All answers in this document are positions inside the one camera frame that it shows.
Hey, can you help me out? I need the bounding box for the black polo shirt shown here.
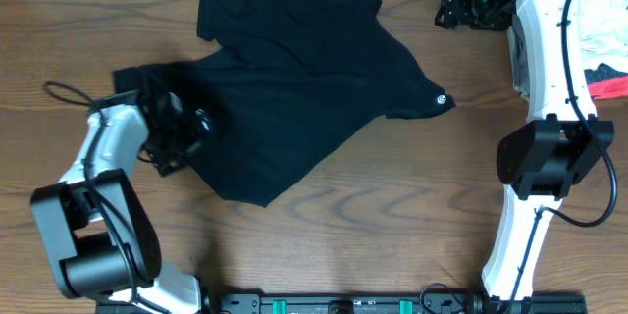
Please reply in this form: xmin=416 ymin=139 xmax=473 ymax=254
xmin=113 ymin=0 xmax=455 ymax=207

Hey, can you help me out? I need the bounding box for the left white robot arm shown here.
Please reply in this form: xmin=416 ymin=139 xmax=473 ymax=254
xmin=30 ymin=90 xmax=215 ymax=313

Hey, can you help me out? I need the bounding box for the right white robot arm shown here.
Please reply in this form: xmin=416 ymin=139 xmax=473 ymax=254
xmin=435 ymin=0 xmax=614 ymax=313

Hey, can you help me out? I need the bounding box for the khaki folded garment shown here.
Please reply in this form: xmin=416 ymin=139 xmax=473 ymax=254
xmin=507 ymin=0 xmax=622 ymax=102

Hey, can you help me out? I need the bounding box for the white folded garment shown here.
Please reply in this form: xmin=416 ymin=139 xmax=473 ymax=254
xmin=578 ymin=0 xmax=627 ymax=72

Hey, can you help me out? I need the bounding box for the grey red folded garment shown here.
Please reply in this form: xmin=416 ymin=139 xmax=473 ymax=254
xmin=585 ymin=64 xmax=627 ymax=100

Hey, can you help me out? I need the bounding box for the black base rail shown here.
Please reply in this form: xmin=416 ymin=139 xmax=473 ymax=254
xmin=95 ymin=288 xmax=589 ymax=314

